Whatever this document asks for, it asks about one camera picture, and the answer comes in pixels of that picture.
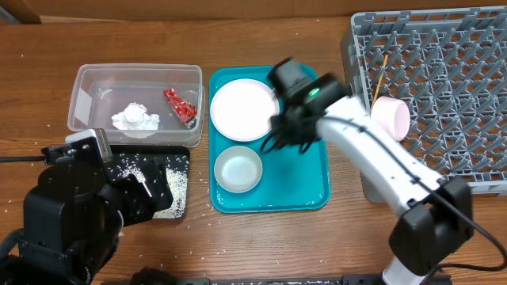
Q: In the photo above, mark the grey bowl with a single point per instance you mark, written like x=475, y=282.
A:
x=238, y=169

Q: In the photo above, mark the grey dishwasher rack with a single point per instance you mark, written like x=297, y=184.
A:
x=449, y=67

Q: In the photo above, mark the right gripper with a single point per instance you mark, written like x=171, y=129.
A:
x=283, y=136

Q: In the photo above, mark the rice pile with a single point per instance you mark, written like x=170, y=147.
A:
x=176, y=167

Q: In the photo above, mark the clear plastic bin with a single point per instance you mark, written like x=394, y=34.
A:
x=102, y=91

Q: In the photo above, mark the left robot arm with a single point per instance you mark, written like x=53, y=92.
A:
x=72, y=221

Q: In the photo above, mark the teal serving tray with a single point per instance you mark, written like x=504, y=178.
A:
x=290, y=181

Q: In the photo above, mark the wooden chopstick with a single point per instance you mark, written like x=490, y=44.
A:
x=379, y=82

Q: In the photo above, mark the black tray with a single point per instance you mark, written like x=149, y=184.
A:
x=164, y=150

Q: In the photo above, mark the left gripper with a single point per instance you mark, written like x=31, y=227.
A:
x=142, y=207

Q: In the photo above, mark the white tissue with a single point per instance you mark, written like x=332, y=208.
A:
x=135, y=117

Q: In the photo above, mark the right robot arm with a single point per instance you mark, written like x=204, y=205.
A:
x=432, y=211

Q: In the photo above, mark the white round plate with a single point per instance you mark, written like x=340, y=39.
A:
x=241, y=109

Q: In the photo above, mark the red snack wrapper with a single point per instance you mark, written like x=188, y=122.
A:
x=185, y=111

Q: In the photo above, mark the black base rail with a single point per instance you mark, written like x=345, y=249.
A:
x=155, y=276

